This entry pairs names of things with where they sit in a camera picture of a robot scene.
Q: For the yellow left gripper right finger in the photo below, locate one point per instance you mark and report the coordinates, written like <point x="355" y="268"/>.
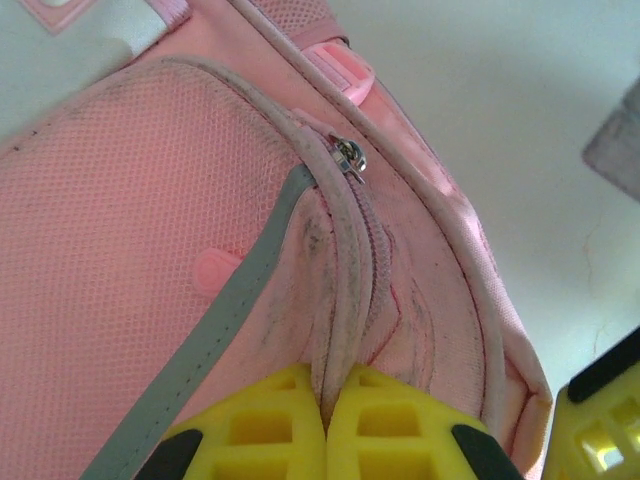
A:
<point x="400" y="435"/>

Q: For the pink school backpack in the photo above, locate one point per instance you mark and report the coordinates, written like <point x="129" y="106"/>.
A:
<point x="125" y="225"/>

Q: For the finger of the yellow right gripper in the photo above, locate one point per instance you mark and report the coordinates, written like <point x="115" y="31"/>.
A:
<point x="605" y="425"/>

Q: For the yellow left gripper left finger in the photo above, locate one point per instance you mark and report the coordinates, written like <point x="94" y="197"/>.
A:
<point x="260" y="435"/>

